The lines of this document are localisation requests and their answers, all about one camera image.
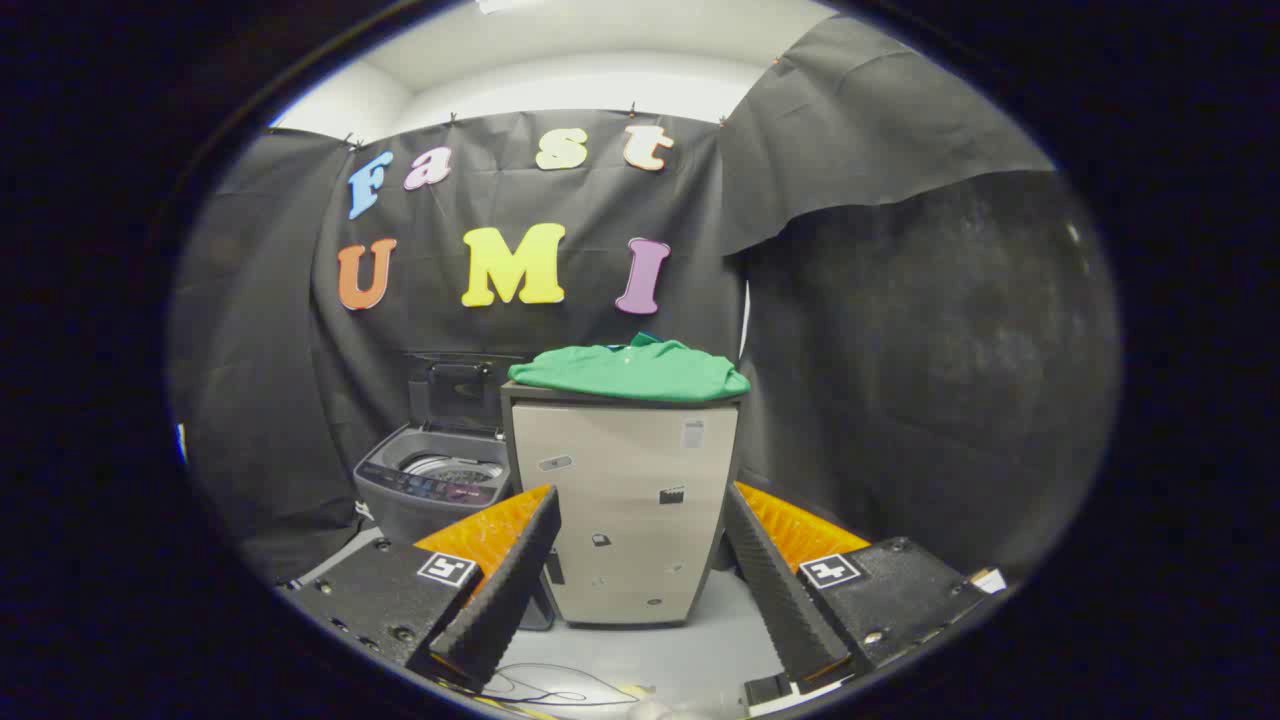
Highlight grey washing machine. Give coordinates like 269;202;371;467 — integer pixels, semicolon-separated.
353;424;514;547

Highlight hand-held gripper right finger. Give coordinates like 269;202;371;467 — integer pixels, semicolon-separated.
722;480;1007;701

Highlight beige metal cabinet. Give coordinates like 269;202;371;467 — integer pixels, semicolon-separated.
500;382;746;628

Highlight green polo shirt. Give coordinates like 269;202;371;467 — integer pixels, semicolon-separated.
507;333;752;403

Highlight tangled floor cables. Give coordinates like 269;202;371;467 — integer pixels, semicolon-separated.
480;660;651;707

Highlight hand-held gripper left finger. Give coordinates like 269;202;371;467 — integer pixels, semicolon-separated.
283;484;563;691

